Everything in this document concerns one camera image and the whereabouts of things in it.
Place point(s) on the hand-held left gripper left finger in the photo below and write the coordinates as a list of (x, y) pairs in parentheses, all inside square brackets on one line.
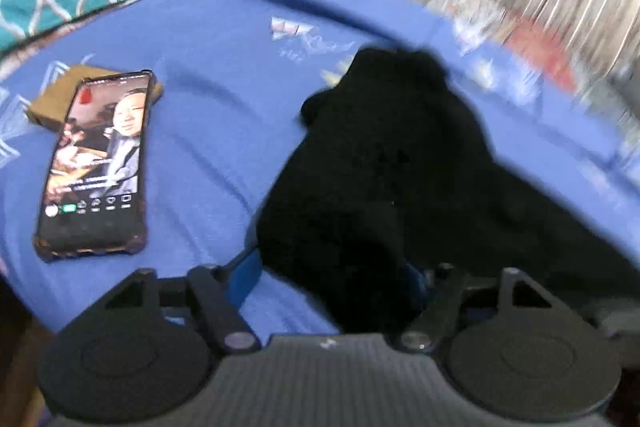
[(248, 273)]

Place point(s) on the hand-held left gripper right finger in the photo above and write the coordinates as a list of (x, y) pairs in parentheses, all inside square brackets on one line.
[(441, 302)]

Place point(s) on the black pants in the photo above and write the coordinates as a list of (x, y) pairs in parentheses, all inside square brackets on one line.
[(380, 167)]

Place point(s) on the blue printed bedsheet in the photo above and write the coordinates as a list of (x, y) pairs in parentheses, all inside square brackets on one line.
[(210, 132)]

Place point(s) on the smartphone in dark case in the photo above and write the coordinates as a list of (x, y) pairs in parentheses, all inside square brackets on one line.
[(95, 167)]

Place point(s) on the brown cardboard piece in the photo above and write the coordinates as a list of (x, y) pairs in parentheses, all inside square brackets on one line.
[(50, 103)]

